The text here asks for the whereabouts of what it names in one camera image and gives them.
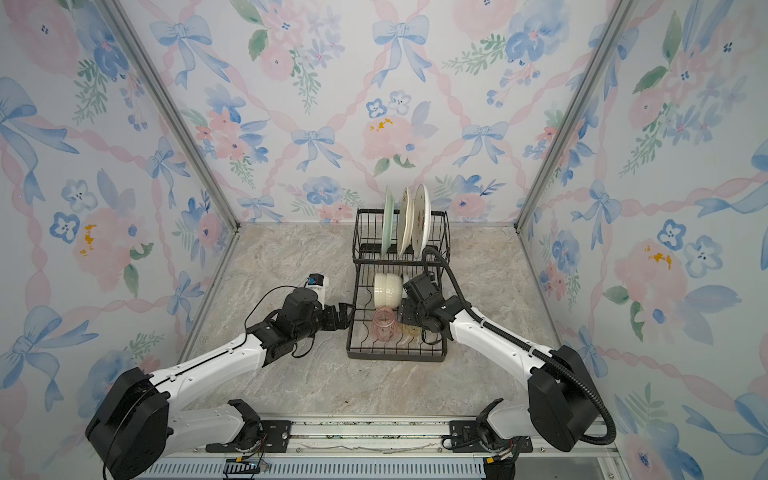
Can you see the green plate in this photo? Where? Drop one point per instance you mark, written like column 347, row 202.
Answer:
column 388, row 222

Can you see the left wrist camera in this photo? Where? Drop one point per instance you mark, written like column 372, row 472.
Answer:
column 317, row 283

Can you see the white floral plate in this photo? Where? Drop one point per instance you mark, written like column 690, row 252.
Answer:
column 422, row 220

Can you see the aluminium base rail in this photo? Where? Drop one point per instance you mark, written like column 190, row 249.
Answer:
column 386, row 447

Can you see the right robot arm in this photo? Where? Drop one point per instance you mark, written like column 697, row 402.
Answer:
column 562, row 402

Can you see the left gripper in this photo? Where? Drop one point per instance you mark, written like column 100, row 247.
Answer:
column 333, row 323

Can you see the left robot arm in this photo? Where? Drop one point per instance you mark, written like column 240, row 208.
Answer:
column 145, row 416

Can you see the black wire dish rack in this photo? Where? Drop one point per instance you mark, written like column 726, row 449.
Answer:
column 367, row 260

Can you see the yellow glass cup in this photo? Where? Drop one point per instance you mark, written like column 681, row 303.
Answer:
column 411, row 331

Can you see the cream plate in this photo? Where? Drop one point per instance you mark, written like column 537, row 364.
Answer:
column 405, row 222

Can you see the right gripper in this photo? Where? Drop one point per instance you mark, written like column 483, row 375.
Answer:
column 406, row 311

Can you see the pink glass cup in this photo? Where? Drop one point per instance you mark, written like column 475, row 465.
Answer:
column 384, row 324

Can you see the cream ribbed bowl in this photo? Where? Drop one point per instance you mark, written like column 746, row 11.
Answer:
column 388, row 290

